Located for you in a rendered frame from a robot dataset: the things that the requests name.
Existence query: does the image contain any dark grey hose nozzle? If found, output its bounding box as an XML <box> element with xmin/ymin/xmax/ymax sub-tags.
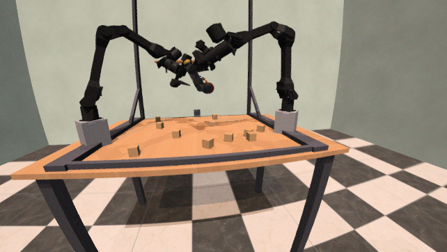
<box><xmin>183</xmin><ymin>59</ymin><xmax>214</xmax><ymax>94</ymax></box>

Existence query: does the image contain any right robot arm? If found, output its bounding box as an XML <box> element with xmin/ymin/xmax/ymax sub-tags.
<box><xmin>79</xmin><ymin>25</ymin><xmax>182</xmax><ymax>122</ymax></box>

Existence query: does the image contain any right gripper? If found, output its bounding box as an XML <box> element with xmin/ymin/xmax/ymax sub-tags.
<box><xmin>167</xmin><ymin>54</ymin><xmax>192</xmax><ymax>88</ymax></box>

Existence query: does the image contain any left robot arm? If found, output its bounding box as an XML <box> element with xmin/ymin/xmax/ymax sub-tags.
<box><xmin>195</xmin><ymin>22</ymin><xmax>298</xmax><ymax>112</ymax></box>

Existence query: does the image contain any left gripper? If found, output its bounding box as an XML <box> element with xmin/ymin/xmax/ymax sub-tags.
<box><xmin>188</xmin><ymin>47</ymin><xmax>222</xmax><ymax>72</ymax></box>

